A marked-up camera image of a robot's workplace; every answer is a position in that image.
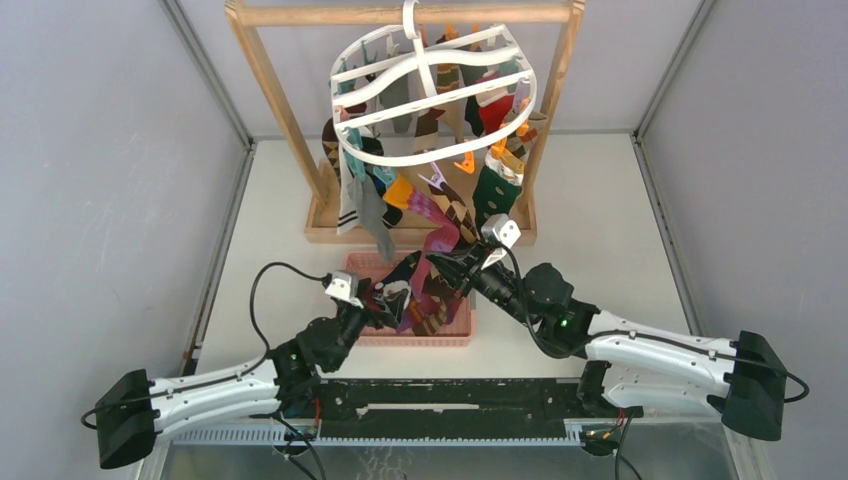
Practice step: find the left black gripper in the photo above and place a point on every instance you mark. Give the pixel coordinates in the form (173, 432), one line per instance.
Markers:
(390, 306)

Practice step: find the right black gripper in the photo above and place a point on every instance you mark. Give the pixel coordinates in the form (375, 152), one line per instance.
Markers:
(460, 267)

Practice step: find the navy green sock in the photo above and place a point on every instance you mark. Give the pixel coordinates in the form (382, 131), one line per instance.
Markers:
(406, 275)

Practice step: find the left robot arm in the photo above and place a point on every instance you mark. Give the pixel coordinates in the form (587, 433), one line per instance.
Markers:
(139, 413)

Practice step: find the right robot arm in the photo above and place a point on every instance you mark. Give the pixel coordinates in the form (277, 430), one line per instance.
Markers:
(629, 365)

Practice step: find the white oval clip hanger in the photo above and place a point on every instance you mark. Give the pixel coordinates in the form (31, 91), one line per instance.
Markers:
(391, 74)

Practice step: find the brown white striped sock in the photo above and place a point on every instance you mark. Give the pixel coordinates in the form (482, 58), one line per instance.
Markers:
(429, 317)

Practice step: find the brown argyle sock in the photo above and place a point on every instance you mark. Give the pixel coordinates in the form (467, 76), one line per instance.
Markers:
(456, 210)

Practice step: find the white green sock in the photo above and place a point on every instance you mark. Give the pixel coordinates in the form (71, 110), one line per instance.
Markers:
(499, 185)

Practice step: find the grey sock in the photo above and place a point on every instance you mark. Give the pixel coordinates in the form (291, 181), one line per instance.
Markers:
(371, 208)

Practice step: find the red sock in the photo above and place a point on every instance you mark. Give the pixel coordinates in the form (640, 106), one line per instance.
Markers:
(491, 108)

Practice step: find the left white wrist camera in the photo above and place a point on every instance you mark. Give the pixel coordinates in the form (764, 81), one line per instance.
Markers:
(343, 286)

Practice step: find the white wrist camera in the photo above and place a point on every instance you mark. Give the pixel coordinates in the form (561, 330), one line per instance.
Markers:
(499, 234)
(343, 286)

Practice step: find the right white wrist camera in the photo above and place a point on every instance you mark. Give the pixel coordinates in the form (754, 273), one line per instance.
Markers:
(499, 234)

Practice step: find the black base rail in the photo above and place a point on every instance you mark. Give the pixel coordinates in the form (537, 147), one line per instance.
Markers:
(449, 409)

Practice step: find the wooden hanger rack frame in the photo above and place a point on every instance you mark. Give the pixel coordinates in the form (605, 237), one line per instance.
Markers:
(545, 32)

